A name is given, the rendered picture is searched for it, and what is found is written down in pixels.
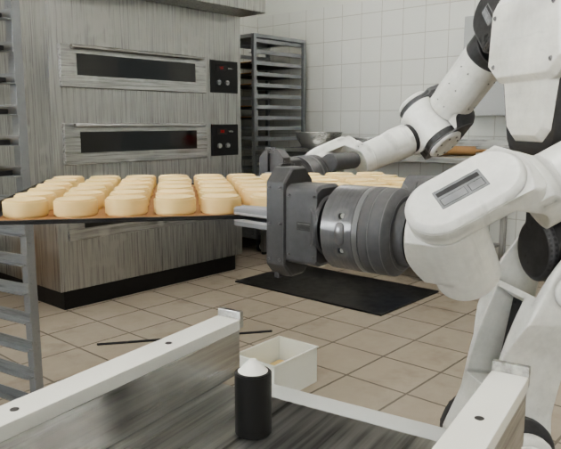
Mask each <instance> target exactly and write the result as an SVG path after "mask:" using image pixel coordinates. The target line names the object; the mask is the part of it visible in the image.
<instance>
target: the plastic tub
mask: <svg viewBox="0 0 561 449"><path fill-rule="evenodd" d="M318 347H319V346H315V345H312V344H308V343H305V342H302V341H298V340H295V339H289V338H285V337H282V336H277V337H275V338H272V339H269V340H266V341H265V342H262V343H260V344H257V345H255V346H252V347H250V348H247V349H245V350H242V351H240V367H241V366H242V365H243V364H244V363H245V362H247V361H248V360H249V359H250V358H255V359H256V360H258V361H259V362H260V363H261V364H262V365H264V366H266V367H268V368H269V369H270V370H271V371H272V384H275V385H279V386H282V387H285V388H292V389H295V390H299V391H300V390H302V389H303V388H306V387H308V386H310V385H312V384H313V383H314V382H316V381H317V348H318Z"/></svg>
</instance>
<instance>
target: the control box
mask: <svg viewBox="0 0 561 449"><path fill-rule="evenodd" d="M272 397H275V398H279V399H282V400H285V401H289V402H292V403H295V404H301V405H305V406H308V407H312V408H315V409H318V410H322V411H325V412H331V413H335V414H338V415H341V416H345V417H348V418H351V419H355V420H360V421H364V422H368V423H371V424H374V425H378V426H381V427H384V428H388V429H393V430H397V431H401V432H403V433H407V434H411V435H414V436H417V437H424V438H426V439H430V440H434V441H436V442H437V441H438V440H439V439H440V437H441V436H442V435H443V433H444V432H445V430H446V429H445V428H441V427H437V426H434V425H430V424H427V423H424V422H420V421H416V420H410V419H406V418H403V417H400V416H396V415H393V414H389V413H385V412H379V411H375V410H371V409H369V408H365V407H361V406H358V405H354V404H348V403H344V402H341V401H338V400H334V399H330V398H327V397H323V396H317V395H313V394H310V393H306V392H303V391H299V390H295V389H292V388H285V387H282V386H279V385H275V384H272Z"/></svg>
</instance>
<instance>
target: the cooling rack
mask: <svg viewBox="0 0 561 449"><path fill-rule="evenodd" d="M257 38H262V39H268V40H275V41H282V42H289V43H296V44H303V43H304V40H302V39H295V38H289V37H277V36H271V35H264V34H257V33H250V34H244V35H240V44H241V45H251V52H252V174H255V176H257V155H256V150H257V113H256V47H257V46H259V47H267V45H268V47H278V46H284V45H270V44H263V43H257V42H256V39H257ZM249 41H251V42H249ZM242 237H246V238H251V239H257V241H259V240H260V248H261V230H258V229H253V228H247V227H242Z"/></svg>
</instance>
